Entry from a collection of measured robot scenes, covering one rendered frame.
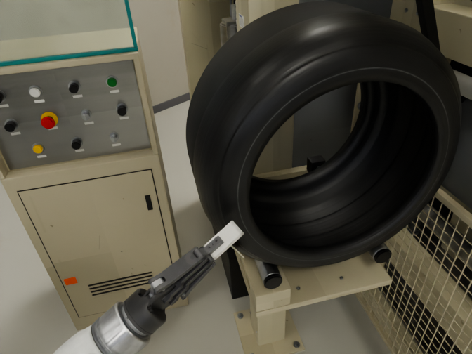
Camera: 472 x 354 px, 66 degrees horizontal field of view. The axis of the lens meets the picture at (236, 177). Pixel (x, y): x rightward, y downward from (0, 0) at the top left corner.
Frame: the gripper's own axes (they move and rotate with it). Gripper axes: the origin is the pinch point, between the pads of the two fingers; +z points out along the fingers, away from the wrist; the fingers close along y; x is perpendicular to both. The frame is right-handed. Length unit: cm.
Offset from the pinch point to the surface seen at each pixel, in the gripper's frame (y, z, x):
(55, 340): 102, -97, -57
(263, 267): 23.8, 1.6, 2.8
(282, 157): 38, 28, -21
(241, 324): 121, -26, -7
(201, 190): -0.9, 2.8, -10.0
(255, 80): -15.4, 20.9, -10.7
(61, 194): 45, -37, -72
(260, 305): 28.7, -4.9, 7.8
